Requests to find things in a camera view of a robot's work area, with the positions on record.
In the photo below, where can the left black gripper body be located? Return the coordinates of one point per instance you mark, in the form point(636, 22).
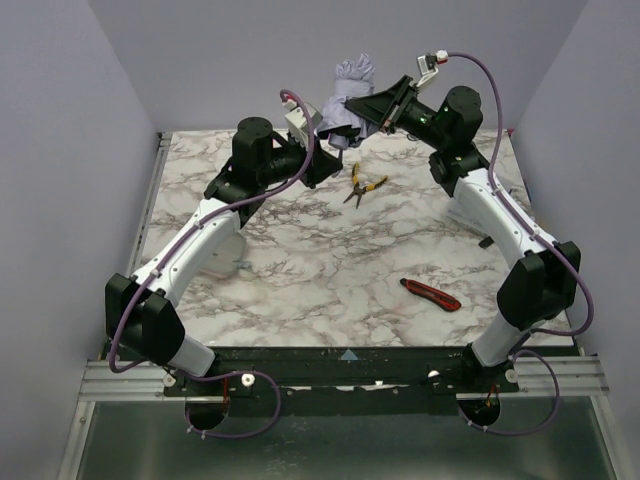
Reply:
point(310, 165)

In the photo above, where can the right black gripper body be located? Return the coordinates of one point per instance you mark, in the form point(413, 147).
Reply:
point(400, 103)

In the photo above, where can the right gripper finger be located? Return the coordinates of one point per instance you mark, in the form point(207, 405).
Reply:
point(376, 115)
point(394, 94)

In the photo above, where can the pink zippered umbrella case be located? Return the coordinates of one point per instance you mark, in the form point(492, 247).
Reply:
point(228, 258)

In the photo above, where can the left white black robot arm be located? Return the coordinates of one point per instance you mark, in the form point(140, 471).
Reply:
point(140, 309)

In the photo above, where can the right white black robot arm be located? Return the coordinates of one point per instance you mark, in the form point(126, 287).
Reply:
point(540, 284)

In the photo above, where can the yellow black pliers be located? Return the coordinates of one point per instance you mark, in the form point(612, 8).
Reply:
point(359, 189)

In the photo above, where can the red black utility knife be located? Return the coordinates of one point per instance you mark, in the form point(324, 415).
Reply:
point(445, 301)

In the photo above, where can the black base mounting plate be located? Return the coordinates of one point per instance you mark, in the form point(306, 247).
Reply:
point(326, 381)

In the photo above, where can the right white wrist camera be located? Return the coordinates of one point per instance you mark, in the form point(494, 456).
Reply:
point(428, 66)

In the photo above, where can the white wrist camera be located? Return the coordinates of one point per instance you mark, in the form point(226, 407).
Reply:
point(296, 121)
point(428, 66)

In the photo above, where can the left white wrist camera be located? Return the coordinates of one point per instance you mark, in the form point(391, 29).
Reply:
point(296, 121)

